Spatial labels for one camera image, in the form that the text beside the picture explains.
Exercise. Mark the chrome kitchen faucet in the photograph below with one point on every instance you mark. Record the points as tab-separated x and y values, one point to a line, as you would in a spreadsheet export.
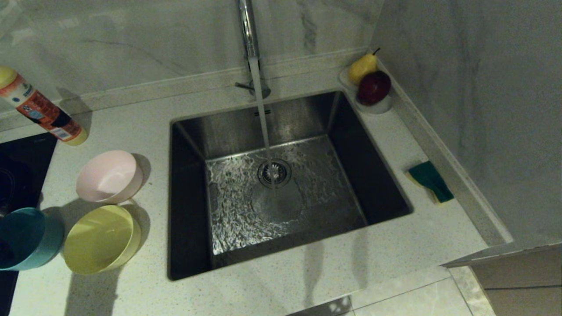
248	30

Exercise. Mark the green and yellow sponge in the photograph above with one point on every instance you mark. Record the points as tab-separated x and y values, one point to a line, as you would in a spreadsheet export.
430	180

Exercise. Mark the orange label detergent bottle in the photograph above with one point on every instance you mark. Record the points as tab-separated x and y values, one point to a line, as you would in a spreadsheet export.
44	112

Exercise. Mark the blue plastic bowl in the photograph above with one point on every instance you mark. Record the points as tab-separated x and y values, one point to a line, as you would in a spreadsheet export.
26	239

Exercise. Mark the metal sink drain strainer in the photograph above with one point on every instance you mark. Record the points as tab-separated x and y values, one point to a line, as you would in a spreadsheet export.
281	175

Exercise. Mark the stainless steel sink basin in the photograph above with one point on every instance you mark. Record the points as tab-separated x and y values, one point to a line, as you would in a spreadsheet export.
351	175

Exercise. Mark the running tap water stream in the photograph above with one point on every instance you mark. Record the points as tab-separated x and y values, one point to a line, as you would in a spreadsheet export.
262	114

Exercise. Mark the small white dish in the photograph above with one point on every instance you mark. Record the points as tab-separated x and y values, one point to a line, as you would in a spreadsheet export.
379	108

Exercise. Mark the dark red apple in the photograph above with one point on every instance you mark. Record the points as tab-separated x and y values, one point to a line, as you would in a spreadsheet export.
373	87

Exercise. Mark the yellow pear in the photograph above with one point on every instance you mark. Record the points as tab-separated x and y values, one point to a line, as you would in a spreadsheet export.
362	69

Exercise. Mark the pink plastic bowl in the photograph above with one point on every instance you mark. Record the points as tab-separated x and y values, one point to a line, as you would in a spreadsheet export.
109	175

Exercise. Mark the yellow plastic bowl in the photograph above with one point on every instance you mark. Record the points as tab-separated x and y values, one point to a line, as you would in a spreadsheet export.
101	241

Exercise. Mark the black induction cooktop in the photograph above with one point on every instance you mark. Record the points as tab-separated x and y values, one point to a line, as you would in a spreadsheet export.
22	171

